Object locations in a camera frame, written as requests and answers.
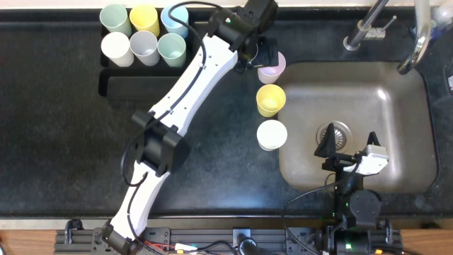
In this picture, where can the blue cup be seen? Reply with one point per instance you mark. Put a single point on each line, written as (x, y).
(182, 16)

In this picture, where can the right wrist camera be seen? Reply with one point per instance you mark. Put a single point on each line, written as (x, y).
(371, 159)

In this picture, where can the yellow cup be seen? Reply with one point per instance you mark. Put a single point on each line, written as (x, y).
(143, 17)
(270, 99)

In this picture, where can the green cup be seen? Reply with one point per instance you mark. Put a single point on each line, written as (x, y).
(114, 17)
(171, 46)

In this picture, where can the pink cup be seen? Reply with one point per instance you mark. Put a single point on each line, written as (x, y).
(270, 75)

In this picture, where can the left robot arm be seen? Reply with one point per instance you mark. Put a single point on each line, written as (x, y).
(212, 60)

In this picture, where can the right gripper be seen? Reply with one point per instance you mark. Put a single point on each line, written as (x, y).
(336, 162)

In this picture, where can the white cup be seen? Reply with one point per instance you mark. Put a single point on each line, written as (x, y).
(272, 134)
(115, 46)

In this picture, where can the black tray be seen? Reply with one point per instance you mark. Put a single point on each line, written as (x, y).
(141, 83)

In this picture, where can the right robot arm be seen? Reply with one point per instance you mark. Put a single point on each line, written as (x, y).
(364, 205)

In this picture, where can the steel tap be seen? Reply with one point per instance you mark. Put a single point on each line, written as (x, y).
(354, 39)

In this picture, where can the mounting rail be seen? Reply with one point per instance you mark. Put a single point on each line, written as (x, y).
(205, 237)

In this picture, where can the steel sink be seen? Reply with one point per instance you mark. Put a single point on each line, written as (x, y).
(389, 117)

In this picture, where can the grey cup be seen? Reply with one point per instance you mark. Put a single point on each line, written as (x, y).
(143, 44)

